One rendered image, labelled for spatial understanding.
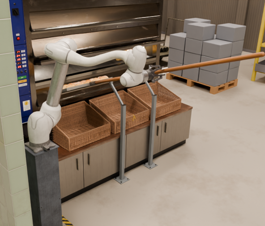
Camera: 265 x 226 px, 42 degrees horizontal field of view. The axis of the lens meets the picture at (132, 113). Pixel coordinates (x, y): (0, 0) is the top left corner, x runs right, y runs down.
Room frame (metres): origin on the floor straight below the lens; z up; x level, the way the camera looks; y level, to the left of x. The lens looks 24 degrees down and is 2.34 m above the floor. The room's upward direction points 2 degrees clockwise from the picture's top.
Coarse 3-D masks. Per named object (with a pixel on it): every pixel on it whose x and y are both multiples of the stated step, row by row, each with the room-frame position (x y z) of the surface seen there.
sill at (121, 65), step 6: (150, 60) 4.48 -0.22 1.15; (108, 66) 4.02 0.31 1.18; (114, 66) 4.04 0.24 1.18; (120, 66) 4.11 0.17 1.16; (126, 66) 4.18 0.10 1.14; (78, 72) 3.74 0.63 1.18; (84, 72) 3.74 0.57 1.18; (90, 72) 3.79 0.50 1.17; (96, 72) 3.85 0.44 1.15; (48, 78) 3.47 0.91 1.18; (66, 78) 3.57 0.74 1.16; (72, 78) 3.62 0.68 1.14; (36, 84) 3.32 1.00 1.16; (42, 84) 3.36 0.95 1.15
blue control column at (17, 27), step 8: (16, 0) 3.20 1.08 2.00; (16, 16) 3.19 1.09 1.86; (16, 24) 3.18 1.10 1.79; (24, 24) 3.23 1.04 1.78; (16, 32) 3.17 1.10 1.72; (24, 32) 3.23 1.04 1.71; (16, 40) 3.17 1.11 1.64; (16, 48) 3.16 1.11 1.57; (24, 96) 3.19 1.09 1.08; (24, 112) 3.17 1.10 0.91; (32, 112) 3.23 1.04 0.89; (24, 120) 3.17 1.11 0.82
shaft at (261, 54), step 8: (240, 56) 2.03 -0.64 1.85; (248, 56) 1.99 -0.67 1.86; (256, 56) 1.95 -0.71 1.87; (192, 64) 2.29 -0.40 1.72; (200, 64) 2.23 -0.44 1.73; (208, 64) 2.19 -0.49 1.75; (216, 64) 2.15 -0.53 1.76; (160, 72) 2.49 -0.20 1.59; (104, 80) 2.98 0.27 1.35; (112, 80) 2.90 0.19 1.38
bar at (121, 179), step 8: (80, 88) 3.24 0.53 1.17; (112, 88) 3.49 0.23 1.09; (152, 96) 3.70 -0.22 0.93; (120, 104) 3.40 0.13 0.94; (152, 104) 3.70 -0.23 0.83; (152, 112) 3.69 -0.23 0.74; (120, 120) 3.37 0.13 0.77; (152, 120) 3.68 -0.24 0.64; (120, 128) 3.37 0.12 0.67; (152, 128) 3.68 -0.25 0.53; (120, 136) 3.37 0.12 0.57; (152, 136) 3.68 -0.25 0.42; (120, 144) 3.37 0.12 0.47; (152, 144) 3.69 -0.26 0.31; (120, 152) 3.36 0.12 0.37; (152, 152) 3.70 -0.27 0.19; (120, 160) 3.36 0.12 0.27; (152, 160) 3.70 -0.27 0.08; (120, 168) 3.36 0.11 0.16; (120, 176) 3.36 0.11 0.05
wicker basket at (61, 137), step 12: (72, 108) 3.55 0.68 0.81; (84, 108) 3.66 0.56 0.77; (60, 120) 3.41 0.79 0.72; (72, 120) 3.51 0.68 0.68; (84, 120) 3.62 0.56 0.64; (96, 120) 3.52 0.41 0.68; (60, 132) 3.08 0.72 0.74; (72, 132) 3.39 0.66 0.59; (84, 132) 3.12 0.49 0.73; (96, 132) 3.23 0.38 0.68; (108, 132) 3.35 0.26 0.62; (60, 144) 3.10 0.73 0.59; (72, 144) 3.12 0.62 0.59; (84, 144) 3.11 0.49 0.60
